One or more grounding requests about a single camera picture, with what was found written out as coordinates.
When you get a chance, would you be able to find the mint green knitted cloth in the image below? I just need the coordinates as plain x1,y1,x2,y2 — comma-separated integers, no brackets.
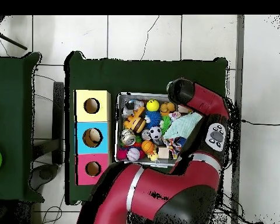
163,111,203,140

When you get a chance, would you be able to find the wooden box with three holes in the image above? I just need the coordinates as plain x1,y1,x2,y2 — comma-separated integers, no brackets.
74,89,113,186

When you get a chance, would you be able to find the blue fuzzy puffer ball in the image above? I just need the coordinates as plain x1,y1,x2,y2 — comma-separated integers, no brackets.
144,110,162,130

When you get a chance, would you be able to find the black and white soccer ball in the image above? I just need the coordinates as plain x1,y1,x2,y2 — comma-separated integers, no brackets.
149,126,162,140

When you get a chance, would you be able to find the yellow smiley ball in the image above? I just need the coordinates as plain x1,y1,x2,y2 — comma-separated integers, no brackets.
146,99,160,112

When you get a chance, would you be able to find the small orange basketball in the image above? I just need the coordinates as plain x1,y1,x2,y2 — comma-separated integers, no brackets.
141,139,155,154

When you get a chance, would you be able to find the white baseball with red stitching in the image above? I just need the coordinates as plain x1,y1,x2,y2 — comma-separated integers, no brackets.
127,148,141,162

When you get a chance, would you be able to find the yellow duck plush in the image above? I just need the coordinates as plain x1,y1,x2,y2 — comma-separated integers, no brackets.
148,150,160,163

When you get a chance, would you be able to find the small wooden cube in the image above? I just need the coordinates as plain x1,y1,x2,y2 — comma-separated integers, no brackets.
177,104,190,114
157,146,170,159

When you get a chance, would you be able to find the dark green side table cloth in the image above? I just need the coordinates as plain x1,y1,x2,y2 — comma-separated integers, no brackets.
0,51,46,202

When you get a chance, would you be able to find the black tripod leg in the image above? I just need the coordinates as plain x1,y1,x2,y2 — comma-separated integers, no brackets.
0,29,28,51

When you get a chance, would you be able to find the wire mesh bin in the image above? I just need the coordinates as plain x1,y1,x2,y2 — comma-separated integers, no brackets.
115,91,194,169

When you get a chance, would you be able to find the black floor cable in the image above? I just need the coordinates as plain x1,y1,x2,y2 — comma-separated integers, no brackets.
241,119,280,127

